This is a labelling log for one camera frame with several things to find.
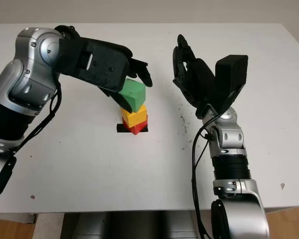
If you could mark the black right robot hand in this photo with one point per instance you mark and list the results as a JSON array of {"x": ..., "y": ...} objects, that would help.
[{"x": 199, "y": 79}]

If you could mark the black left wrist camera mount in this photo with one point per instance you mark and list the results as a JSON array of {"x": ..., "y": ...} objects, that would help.
[{"x": 99, "y": 64}]

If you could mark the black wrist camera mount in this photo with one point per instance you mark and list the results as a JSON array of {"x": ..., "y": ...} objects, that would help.
[
  {"x": 231, "y": 72},
  {"x": 99, "y": 64}
]

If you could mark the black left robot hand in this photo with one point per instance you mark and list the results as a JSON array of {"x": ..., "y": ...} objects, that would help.
[{"x": 144, "y": 74}]

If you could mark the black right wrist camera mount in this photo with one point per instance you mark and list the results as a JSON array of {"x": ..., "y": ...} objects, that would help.
[{"x": 231, "y": 72}]

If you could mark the white table leg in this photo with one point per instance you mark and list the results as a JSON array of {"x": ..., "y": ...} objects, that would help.
[{"x": 49, "y": 225}]

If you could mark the grey table frame rail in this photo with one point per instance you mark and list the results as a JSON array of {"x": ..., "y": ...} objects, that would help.
[{"x": 12, "y": 218}]

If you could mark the red block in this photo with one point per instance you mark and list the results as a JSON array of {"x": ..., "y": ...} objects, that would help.
[{"x": 137, "y": 130}]

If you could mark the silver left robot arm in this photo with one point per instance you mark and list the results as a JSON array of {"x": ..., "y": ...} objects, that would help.
[{"x": 27, "y": 74}]

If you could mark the black tape strip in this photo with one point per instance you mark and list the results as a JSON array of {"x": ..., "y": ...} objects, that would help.
[{"x": 119, "y": 128}]

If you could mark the green block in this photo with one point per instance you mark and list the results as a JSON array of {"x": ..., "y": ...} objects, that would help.
[{"x": 134, "y": 93}]

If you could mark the yellow block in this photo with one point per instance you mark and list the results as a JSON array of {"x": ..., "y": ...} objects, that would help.
[{"x": 137, "y": 117}]

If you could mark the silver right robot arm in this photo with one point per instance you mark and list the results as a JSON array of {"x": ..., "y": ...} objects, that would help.
[{"x": 229, "y": 137}]

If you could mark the grey robot torso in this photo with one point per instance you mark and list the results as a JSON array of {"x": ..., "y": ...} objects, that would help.
[{"x": 139, "y": 225}]

